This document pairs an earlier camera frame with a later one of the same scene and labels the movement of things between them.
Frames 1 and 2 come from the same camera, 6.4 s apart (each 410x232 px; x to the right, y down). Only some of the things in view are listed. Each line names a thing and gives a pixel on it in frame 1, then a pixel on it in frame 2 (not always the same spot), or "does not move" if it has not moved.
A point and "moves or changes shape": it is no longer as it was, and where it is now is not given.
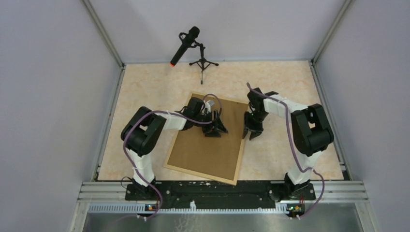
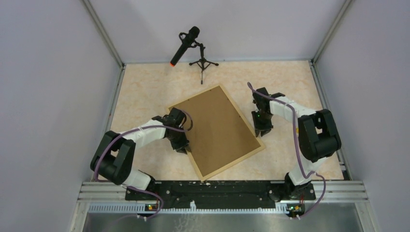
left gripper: (220, 127) to (179, 147)
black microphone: (188, 40) does not move
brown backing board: (216, 156) moves or changes shape
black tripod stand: (202, 63) does not move
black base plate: (212, 195) does not move
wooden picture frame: (202, 175) to (219, 137)
